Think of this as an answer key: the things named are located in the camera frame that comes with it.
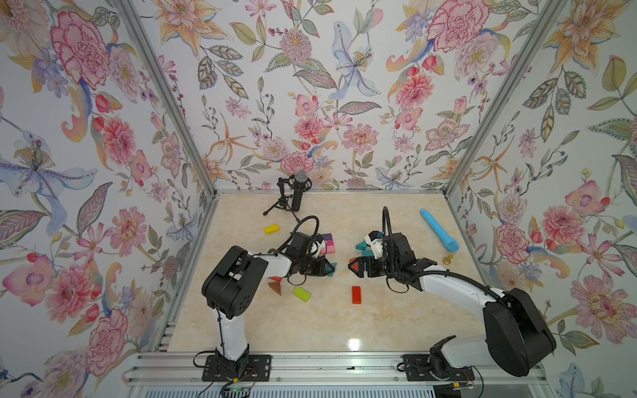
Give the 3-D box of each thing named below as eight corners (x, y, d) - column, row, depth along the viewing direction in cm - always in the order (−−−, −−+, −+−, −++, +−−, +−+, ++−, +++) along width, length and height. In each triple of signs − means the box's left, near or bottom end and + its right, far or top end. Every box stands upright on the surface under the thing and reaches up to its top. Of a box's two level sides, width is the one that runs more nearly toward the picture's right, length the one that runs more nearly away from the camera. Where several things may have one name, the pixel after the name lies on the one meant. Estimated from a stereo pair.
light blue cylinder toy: (448, 254, 102) (452, 249, 99) (417, 214, 115) (420, 209, 112) (457, 251, 103) (461, 246, 100) (426, 212, 116) (428, 207, 113)
